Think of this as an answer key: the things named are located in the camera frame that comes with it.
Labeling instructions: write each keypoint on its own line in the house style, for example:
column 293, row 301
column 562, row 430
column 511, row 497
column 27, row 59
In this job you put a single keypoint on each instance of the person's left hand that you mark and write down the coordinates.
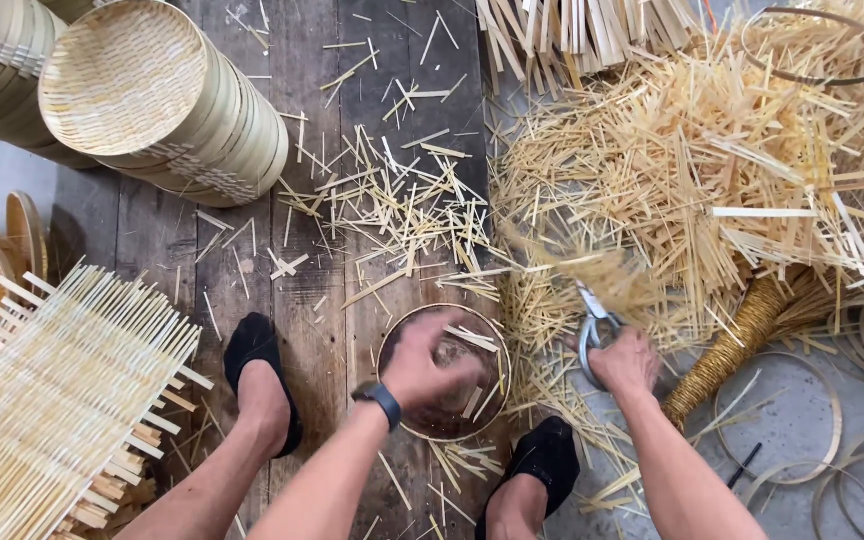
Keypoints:
column 413, row 367

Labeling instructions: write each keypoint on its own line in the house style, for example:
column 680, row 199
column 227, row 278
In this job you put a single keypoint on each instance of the person's right hand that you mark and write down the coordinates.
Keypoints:
column 627, row 364

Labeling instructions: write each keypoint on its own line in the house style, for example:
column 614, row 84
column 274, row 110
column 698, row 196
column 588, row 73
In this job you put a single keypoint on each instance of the person's left fingers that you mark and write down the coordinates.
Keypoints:
column 443, row 330

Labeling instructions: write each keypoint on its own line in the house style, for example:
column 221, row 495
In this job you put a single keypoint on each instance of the small round bamboo tray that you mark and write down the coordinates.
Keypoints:
column 447, row 416

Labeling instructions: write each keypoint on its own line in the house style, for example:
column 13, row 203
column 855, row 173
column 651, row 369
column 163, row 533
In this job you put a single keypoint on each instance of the silver metal shears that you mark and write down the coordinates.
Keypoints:
column 591, row 330

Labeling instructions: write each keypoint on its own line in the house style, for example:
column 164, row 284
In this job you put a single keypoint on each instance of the black wrist watch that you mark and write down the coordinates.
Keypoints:
column 381, row 401

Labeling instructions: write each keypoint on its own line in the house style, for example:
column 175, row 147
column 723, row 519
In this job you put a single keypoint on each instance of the scattered bamboo offcuts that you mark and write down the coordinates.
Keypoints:
column 402, row 202

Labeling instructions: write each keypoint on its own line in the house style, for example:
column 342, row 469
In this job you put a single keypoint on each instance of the black right sock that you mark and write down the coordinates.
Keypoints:
column 548, row 454

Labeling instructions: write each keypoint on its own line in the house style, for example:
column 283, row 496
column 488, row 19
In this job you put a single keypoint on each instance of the black sock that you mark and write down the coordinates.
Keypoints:
column 256, row 341
column 548, row 454

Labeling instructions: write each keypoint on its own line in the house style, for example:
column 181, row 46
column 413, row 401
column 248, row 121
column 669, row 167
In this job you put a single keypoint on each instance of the black left sock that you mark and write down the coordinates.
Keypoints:
column 256, row 341

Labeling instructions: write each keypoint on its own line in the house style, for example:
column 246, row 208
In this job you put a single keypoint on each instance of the person's right leg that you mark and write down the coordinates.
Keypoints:
column 516, row 510

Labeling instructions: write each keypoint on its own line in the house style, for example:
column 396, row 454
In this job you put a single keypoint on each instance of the person's leg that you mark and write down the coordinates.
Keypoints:
column 516, row 510
column 207, row 487

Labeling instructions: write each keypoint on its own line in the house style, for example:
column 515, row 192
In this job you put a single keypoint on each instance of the person's left leg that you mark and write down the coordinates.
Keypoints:
column 207, row 487

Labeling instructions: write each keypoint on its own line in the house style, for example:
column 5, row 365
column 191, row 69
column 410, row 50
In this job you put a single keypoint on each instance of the heap of bamboo trimmings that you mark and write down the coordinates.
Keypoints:
column 702, row 172

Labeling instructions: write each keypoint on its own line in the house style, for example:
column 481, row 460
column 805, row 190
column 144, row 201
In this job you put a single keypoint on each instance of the bundle of bamboo strips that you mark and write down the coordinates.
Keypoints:
column 582, row 34

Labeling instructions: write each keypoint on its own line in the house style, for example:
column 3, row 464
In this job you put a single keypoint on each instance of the black pen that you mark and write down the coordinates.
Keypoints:
column 743, row 465

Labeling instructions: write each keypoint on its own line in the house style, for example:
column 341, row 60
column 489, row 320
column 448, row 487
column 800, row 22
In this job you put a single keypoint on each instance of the stack of woven bamboo trays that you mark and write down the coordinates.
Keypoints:
column 177, row 112

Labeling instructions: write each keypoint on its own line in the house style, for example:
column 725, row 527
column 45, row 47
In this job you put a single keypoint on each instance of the stack of woven bamboo mats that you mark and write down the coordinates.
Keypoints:
column 57, row 405

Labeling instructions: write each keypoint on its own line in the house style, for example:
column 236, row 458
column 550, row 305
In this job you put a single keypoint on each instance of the large pale bamboo hoop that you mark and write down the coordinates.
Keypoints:
column 835, row 420

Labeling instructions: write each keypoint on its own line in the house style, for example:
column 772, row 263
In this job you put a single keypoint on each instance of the thin dark bamboo hoop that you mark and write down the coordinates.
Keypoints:
column 814, row 80

